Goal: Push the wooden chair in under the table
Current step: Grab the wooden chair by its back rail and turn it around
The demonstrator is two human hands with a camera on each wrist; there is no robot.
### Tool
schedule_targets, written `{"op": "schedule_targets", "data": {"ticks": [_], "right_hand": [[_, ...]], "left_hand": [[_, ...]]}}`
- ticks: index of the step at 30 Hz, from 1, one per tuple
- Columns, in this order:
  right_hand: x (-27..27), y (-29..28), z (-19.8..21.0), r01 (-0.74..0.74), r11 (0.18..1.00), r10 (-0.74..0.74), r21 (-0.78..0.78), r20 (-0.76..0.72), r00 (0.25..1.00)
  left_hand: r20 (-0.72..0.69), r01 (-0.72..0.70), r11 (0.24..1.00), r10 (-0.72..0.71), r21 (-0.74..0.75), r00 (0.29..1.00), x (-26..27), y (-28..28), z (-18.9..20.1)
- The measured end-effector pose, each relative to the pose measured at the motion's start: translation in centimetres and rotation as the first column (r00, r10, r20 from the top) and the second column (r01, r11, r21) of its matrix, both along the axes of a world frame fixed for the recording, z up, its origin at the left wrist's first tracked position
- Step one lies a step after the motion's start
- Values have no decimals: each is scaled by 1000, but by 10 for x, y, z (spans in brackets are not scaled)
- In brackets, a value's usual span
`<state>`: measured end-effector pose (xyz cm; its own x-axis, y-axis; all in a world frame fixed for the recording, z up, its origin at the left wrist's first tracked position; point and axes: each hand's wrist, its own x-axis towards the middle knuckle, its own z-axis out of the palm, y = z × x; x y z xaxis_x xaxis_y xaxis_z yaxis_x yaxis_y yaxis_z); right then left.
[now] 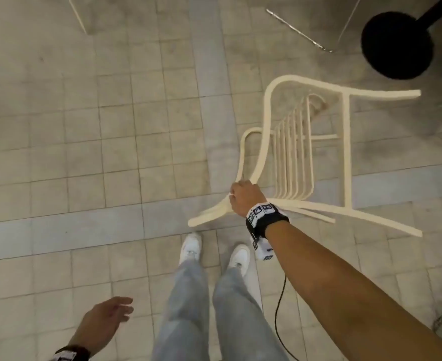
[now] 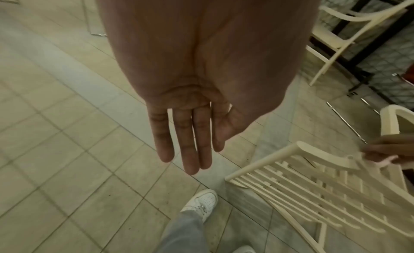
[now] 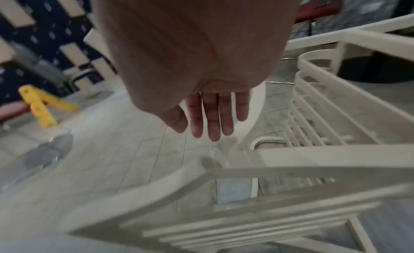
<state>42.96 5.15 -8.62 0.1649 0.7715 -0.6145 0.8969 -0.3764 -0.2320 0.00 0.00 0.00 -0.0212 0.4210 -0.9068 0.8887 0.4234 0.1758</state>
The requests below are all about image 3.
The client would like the person's right hand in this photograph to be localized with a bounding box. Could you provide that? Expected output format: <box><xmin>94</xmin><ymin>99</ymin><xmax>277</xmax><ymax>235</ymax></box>
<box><xmin>90</xmin><ymin>0</ymin><xmax>303</xmax><ymax>142</ymax></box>

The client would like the white slatted wooden chair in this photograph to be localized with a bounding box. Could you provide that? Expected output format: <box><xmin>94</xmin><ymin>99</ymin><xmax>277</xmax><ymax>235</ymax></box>
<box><xmin>64</xmin><ymin>14</ymin><xmax>414</xmax><ymax>253</ymax></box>

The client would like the red upholstered chair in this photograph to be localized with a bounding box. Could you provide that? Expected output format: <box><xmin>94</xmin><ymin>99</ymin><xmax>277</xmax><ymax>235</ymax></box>
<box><xmin>295</xmin><ymin>0</ymin><xmax>344</xmax><ymax>23</ymax></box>
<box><xmin>0</xmin><ymin>101</ymin><xmax>31</xmax><ymax>125</ymax></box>

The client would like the yellow wet floor sign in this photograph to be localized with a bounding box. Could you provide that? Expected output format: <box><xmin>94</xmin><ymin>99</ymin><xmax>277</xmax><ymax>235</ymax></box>
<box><xmin>18</xmin><ymin>84</ymin><xmax>81</xmax><ymax>128</ymax></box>

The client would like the black metal frame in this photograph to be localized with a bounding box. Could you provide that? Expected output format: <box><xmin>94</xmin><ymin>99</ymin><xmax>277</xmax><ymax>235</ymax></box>
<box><xmin>69</xmin><ymin>68</ymin><xmax>102</xmax><ymax>91</ymax></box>

